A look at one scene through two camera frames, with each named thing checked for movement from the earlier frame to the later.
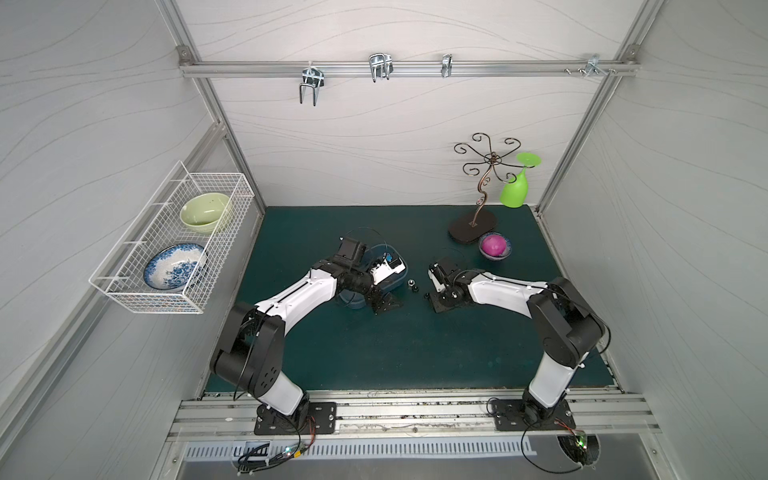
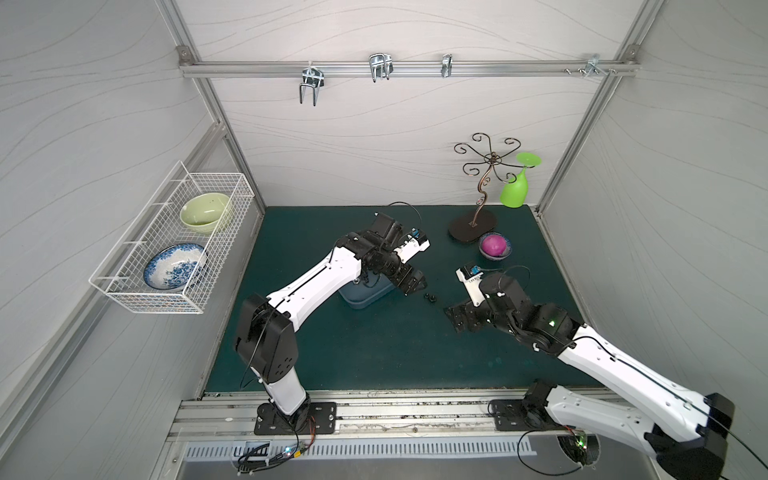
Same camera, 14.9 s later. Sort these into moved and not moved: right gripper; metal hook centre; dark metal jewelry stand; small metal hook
Moved: right gripper
Not moved: small metal hook; dark metal jewelry stand; metal hook centre
